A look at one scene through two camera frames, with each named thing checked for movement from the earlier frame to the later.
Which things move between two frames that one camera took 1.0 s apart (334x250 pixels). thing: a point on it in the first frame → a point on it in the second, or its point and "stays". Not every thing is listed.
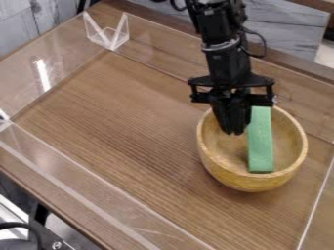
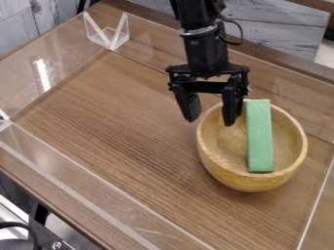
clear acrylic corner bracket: x=107 y=37 stays
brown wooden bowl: x=225 y=151 stays
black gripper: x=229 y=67 → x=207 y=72
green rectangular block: x=259 y=140 stays
